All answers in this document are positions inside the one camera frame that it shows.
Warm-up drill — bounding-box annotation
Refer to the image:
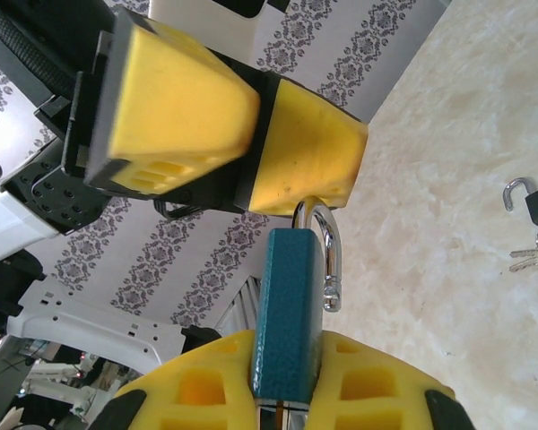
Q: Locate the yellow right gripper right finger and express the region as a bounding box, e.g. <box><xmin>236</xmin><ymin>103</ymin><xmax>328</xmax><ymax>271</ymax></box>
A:
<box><xmin>310</xmin><ymin>331</ymin><xmax>476</xmax><ymax>430</ymax></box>

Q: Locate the blue padlock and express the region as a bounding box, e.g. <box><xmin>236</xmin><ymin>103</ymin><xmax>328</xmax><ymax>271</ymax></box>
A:
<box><xmin>248</xmin><ymin>199</ymin><xmax>344</xmax><ymax>411</ymax></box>

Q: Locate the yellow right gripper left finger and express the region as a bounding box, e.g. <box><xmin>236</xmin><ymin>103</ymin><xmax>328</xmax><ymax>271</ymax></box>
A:
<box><xmin>87</xmin><ymin>329</ymin><xmax>262</xmax><ymax>430</ymax></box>

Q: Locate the aluminium mounting rail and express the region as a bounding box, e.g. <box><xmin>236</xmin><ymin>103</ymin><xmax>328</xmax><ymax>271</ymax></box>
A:
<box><xmin>218</xmin><ymin>273</ymin><xmax>273</xmax><ymax>336</ymax></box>

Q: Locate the silver key bunch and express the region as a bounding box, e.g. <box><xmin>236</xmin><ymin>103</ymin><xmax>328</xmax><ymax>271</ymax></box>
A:
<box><xmin>508</xmin><ymin>222</ymin><xmax>538</xmax><ymax>274</ymax></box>

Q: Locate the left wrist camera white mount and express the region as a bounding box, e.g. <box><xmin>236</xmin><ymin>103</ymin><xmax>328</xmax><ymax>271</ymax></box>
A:
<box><xmin>146</xmin><ymin>0</ymin><xmax>293</xmax><ymax>73</ymax></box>

